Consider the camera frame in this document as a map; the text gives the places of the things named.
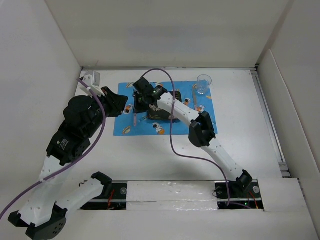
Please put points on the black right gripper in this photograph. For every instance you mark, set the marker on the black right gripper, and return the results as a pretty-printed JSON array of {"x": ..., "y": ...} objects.
[{"x": 138, "y": 109}]

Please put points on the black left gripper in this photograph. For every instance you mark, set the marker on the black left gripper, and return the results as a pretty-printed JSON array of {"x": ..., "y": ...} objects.
[{"x": 116, "y": 102}]

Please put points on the pink handled knife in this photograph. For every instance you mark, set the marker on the pink handled knife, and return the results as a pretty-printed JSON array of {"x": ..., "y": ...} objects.
[{"x": 134, "y": 119}]

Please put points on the black floral square plate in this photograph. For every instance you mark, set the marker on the black floral square plate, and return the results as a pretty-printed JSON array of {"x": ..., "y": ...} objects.
[{"x": 156, "y": 113}]

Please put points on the blue space print cloth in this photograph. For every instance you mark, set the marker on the blue space print cloth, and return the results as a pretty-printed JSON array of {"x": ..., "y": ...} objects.
[{"x": 124, "y": 123}]

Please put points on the pink handled fork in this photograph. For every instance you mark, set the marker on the pink handled fork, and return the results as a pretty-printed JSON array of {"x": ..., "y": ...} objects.
[{"x": 194, "y": 97}]

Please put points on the clear plastic cup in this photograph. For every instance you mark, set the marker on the clear plastic cup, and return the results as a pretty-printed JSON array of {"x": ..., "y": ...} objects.
[{"x": 203, "y": 84}]

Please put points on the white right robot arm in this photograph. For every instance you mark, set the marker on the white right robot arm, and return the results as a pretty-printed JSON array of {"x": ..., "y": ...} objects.
[{"x": 201, "y": 133}]

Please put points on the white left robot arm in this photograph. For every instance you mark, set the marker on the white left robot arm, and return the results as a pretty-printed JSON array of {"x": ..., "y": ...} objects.
[{"x": 44, "y": 216}]

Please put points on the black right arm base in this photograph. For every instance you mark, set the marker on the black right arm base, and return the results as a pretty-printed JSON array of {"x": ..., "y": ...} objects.
[{"x": 249, "y": 199}]

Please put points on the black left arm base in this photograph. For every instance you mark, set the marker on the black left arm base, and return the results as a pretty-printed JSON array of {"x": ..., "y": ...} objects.
[{"x": 113, "y": 200}]

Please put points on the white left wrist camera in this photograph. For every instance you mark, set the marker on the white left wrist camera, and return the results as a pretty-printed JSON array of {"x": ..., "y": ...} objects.
[{"x": 91, "y": 80}]

